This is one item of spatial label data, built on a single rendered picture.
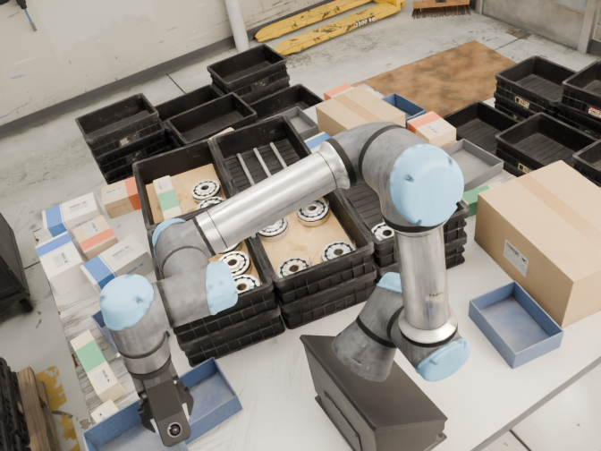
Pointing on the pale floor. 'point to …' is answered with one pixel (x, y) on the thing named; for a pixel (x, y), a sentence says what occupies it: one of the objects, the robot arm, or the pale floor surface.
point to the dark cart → (12, 270)
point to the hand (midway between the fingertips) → (176, 433)
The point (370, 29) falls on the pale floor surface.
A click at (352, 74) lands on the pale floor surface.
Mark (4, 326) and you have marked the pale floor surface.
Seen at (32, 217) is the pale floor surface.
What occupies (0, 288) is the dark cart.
